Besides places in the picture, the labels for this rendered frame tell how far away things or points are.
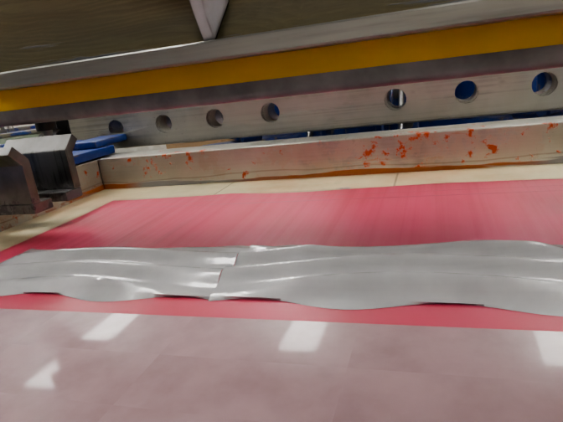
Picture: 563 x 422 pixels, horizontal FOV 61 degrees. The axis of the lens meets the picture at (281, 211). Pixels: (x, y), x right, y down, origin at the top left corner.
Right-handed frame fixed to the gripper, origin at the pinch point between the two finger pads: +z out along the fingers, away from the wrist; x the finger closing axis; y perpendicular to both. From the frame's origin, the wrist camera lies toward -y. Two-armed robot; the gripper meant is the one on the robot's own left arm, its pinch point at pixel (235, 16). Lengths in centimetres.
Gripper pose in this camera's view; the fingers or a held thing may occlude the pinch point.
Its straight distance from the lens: 30.0
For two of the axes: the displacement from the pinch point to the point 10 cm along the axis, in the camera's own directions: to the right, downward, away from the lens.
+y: -9.5, 0.3, 3.1
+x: -2.9, 3.0, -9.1
